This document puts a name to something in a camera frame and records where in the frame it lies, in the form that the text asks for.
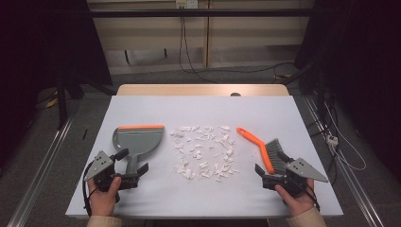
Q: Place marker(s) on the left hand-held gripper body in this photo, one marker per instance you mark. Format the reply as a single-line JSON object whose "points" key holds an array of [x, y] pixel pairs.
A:
{"points": [[101, 164]]}

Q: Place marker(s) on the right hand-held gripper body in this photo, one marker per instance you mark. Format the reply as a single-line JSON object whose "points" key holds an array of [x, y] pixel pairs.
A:
{"points": [[304, 170]]}

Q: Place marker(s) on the orange brush with grey bristles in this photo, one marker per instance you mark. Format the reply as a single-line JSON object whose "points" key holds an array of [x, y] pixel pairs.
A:
{"points": [[263, 151]]}

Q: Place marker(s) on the grey dustpan with orange lip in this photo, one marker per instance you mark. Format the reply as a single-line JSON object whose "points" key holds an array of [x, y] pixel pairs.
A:
{"points": [[138, 140]]}

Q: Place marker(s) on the pile of white paper scraps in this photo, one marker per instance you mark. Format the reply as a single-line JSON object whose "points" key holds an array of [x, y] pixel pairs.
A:
{"points": [[201, 154]]}

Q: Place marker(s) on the person's right hand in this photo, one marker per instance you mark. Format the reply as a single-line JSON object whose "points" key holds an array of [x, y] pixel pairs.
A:
{"points": [[299, 205]]}

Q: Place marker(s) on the person's left hand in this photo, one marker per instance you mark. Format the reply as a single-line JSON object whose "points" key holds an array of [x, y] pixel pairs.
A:
{"points": [[102, 201]]}

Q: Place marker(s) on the small black stick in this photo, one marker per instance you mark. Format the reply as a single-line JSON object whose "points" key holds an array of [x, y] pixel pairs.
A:
{"points": [[84, 134]]}

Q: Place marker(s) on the black metal stand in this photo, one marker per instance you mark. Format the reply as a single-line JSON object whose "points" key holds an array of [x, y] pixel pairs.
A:
{"points": [[61, 101]]}

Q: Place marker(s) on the white table mat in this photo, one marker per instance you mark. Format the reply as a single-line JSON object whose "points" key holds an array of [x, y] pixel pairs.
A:
{"points": [[195, 110]]}

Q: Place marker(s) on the dark round table grommet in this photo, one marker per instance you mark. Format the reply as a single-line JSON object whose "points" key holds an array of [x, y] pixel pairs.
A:
{"points": [[235, 94]]}

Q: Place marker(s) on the wooden table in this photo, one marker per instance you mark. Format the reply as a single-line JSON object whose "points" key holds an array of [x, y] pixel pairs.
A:
{"points": [[189, 90]]}

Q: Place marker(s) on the metal floor rail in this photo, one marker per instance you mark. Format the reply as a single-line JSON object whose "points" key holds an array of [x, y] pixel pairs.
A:
{"points": [[38, 176], [350, 176]]}

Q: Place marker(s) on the white wall socket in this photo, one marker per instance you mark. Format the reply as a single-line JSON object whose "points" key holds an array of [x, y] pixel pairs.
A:
{"points": [[186, 3]]}

